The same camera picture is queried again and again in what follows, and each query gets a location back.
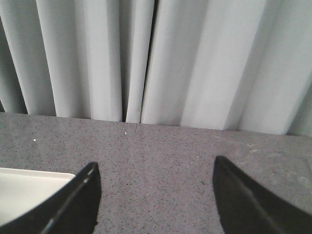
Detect cream rectangular plastic tray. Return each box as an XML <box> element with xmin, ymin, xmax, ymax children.
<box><xmin>0</xmin><ymin>168</ymin><xmax>75</xmax><ymax>225</ymax></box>

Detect grey pleated curtain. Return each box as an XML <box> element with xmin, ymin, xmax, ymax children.
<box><xmin>0</xmin><ymin>0</ymin><xmax>312</xmax><ymax>136</ymax></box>

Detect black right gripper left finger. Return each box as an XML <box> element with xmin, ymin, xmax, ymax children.
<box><xmin>0</xmin><ymin>162</ymin><xmax>101</xmax><ymax>234</ymax></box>

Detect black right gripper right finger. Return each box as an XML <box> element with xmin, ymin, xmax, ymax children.
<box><xmin>212</xmin><ymin>156</ymin><xmax>312</xmax><ymax>234</ymax></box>

